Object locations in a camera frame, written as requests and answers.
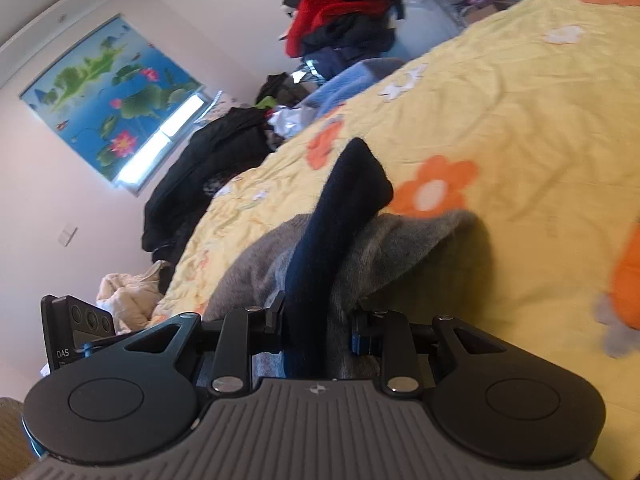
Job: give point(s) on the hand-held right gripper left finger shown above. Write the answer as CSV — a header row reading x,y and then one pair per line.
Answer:
x,y
272,317

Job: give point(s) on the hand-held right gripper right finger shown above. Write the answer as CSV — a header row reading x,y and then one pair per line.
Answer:
x,y
356,342

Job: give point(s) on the navy and grey knit sweater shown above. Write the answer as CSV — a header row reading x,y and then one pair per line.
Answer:
x,y
345,200

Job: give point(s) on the pile of dark and red clothes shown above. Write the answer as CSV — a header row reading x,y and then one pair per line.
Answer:
x,y
345,15

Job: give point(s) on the cream crumpled cloth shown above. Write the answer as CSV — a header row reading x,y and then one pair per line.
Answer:
x,y
130,295

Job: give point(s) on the heap of black clothing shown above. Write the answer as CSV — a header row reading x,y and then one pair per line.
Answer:
x,y
200,175

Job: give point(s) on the white crumpled plastic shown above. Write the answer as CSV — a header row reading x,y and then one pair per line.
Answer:
x,y
287,120

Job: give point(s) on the window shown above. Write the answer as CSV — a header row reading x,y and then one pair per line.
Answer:
x,y
165,145

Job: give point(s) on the black and green bag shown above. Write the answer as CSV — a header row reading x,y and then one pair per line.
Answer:
x,y
277,92

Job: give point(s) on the lotus print roller blind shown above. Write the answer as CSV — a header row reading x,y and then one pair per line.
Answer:
x,y
110,95

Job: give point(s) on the blue fleece blanket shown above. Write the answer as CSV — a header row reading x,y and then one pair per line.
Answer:
x,y
345,80

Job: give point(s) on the yellow floral bedsheet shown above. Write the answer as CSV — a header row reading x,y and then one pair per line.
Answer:
x,y
525,120

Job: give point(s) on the light blue fabric bundle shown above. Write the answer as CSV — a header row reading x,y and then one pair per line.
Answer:
x,y
430,25

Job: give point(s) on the cardboard box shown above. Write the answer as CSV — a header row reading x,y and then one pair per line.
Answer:
x,y
492,10

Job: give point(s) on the white wall switch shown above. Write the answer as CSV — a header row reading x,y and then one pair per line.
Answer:
x,y
68,235

